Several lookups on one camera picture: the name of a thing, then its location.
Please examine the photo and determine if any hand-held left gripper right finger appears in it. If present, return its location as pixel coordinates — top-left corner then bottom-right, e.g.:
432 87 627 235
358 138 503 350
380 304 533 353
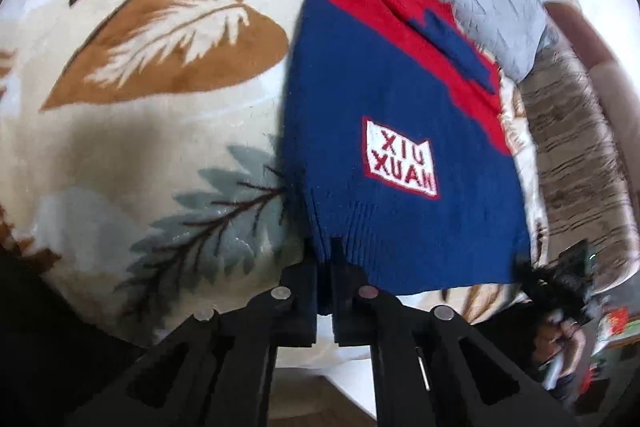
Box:
330 238 576 427

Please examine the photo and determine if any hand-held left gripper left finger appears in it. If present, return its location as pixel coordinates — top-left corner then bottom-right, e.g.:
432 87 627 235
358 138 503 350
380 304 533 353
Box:
65 247 321 427

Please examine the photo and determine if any red and blue knit sweater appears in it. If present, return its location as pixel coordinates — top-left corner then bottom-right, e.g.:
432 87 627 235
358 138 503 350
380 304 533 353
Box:
280 0 533 315

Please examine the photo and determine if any person's right hand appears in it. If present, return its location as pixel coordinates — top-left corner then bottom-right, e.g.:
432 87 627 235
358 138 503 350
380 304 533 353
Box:
537 312 587 390

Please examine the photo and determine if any beige striped sofa cover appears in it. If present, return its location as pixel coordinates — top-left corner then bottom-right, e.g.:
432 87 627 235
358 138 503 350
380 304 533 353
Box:
517 49 633 288

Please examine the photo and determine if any leaf print fleece blanket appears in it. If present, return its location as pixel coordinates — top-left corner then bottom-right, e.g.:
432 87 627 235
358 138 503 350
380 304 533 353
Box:
0 0 551 368

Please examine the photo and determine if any brown sofa armrest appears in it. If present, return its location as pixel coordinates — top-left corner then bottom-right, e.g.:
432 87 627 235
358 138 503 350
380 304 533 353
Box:
542 0 640 148

